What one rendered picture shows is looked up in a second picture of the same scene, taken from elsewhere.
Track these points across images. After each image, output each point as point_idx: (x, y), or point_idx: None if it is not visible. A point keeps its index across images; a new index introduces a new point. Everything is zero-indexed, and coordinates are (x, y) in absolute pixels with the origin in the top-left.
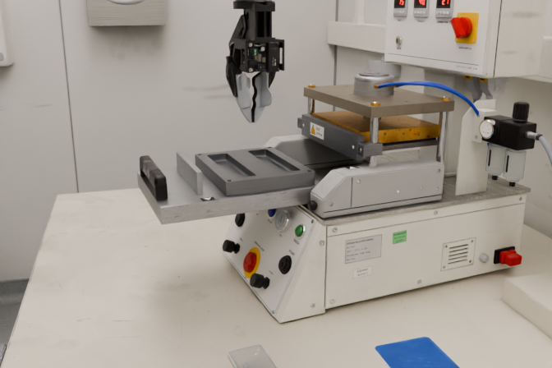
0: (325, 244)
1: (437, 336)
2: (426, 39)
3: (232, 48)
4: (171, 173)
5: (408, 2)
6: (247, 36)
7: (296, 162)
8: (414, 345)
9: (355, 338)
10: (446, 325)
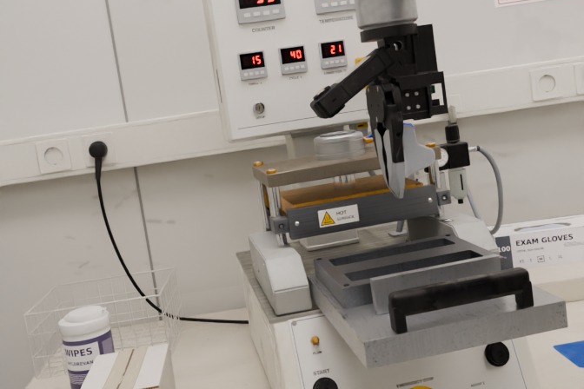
0: None
1: (550, 342)
2: (310, 96)
3: (385, 94)
4: (387, 317)
5: (266, 59)
6: (401, 74)
7: (405, 242)
8: (571, 351)
9: (565, 376)
10: (528, 338)
